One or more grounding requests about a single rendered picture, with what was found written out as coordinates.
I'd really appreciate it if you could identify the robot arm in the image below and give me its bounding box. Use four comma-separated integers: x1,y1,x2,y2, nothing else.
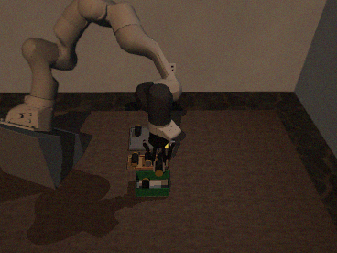
0,0,182,141

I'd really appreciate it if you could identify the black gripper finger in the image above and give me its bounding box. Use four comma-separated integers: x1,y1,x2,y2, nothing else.
161,139,175,172
143,140,158,172

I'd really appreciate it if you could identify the green open box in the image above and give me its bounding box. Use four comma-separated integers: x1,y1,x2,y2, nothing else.
136,170,169,197

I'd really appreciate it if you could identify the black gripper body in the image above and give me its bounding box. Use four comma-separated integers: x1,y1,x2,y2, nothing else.
148,131,169,148

